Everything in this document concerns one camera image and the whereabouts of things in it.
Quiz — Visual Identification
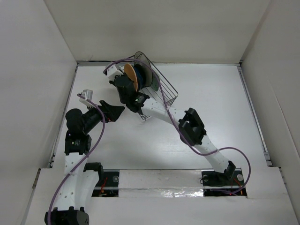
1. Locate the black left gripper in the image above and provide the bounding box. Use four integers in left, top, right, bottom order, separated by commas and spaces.
82, 100, 124, 134

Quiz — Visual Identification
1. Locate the dark blue leaf-shaped plate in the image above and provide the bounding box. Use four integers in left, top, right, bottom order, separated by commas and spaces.
134, 67, 143, 90

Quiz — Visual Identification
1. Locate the orange woven bamboo round plate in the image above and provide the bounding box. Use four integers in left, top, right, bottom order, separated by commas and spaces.
124, 63, 138, 91

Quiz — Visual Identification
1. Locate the cream round plate tree drawing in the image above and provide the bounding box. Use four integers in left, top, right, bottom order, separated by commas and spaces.
134, 51, 152, 87

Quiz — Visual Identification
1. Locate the black round bowl plate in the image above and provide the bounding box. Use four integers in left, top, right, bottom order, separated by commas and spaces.
135, 64, 147, 89

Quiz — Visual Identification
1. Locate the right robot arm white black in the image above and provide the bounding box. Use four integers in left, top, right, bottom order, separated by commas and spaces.
109, 70, 236, 187

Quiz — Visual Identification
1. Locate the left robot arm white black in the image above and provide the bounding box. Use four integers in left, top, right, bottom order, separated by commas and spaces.
45, 100, 125, 225

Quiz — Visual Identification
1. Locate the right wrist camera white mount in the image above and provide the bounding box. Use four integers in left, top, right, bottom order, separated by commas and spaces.
103, 64, 123, 81

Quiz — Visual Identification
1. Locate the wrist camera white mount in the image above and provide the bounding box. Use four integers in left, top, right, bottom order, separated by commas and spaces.
78, 89, 93, 107
103, 64, 123, 81

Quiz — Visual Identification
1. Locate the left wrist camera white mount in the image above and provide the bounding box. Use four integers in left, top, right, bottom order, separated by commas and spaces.
78, 89, 93, 107

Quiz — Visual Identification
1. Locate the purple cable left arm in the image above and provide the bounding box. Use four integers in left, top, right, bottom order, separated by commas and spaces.
48, 95, 106, 225

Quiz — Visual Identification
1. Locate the grey wire dish rack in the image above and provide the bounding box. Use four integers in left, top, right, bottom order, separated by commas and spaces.
109, 55, 178, 123

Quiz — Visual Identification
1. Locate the silver front rail tape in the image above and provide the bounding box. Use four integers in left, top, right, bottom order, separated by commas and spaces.
93, 169, 247, 199

